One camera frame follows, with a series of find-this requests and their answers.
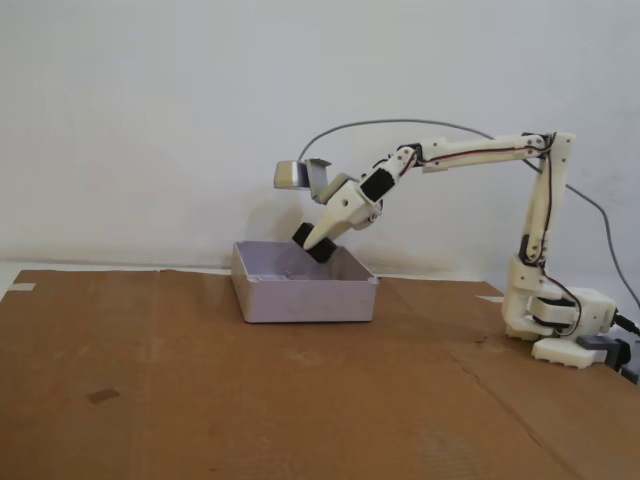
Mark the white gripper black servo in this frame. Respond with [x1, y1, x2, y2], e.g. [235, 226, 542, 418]
[302, 168, 397, 250]

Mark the black rectangular block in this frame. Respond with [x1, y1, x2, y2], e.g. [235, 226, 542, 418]
[291, 223, 338, 264]

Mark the white plastic box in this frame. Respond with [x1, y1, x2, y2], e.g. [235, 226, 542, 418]
[231, 240, 380, 325]

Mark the grey webcam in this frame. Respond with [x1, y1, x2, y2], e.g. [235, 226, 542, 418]
[272, 159, 309, 192]

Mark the brown cardboard sheet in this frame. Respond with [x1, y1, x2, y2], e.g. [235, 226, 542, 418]
[0, 268, 640, 480]

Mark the grey black table clamp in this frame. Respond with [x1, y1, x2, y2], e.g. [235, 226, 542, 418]
[577, 334, 640, 386]

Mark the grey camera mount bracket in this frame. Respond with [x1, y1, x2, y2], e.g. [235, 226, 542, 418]
[304, 157, 354, 206]

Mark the grey camera cable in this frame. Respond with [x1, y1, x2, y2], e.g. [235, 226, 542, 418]
[298, 117, 640, 307]

